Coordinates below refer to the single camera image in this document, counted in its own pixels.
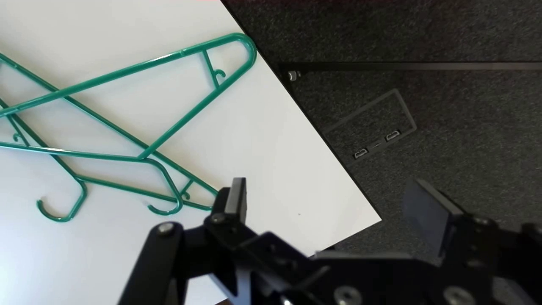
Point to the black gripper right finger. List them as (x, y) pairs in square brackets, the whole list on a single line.
[(432, 220)]

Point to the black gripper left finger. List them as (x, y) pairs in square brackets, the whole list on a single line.
[(222, 225)]

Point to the green thin hanger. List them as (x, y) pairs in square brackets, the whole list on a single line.
[(169, 57), (101, 120)]

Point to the black floor frame bar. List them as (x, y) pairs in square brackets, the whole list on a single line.
[(423, 64)]

